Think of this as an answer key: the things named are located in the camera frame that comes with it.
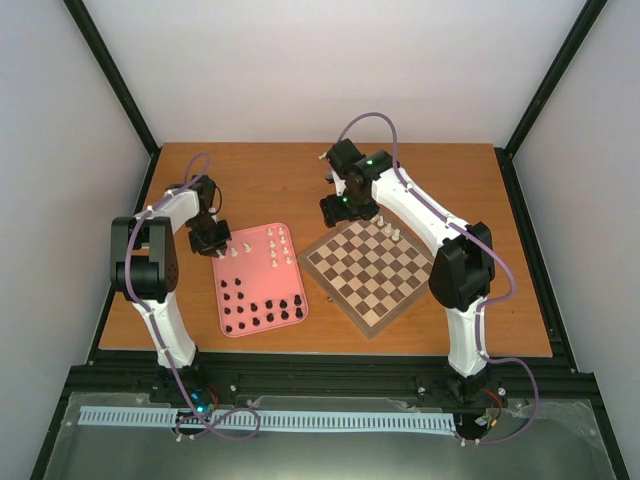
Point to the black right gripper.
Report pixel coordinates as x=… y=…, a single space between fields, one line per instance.
x=332 y=214

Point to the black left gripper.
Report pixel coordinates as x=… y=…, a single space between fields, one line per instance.
x=210 y=250

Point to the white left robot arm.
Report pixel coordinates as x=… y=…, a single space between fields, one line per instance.
x=144 y=263

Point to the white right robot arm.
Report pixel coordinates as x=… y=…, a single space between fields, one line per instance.
x=462 y=270

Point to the wooden chess board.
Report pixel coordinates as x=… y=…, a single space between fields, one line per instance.
x=367 y=280

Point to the pink plastic tray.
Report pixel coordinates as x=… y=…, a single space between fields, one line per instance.
x=264 y=289

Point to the light blue cable duct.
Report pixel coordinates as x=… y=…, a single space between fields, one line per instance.
x=272 y=420

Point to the black aluminium frame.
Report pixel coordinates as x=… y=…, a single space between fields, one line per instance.
x=333 y=375

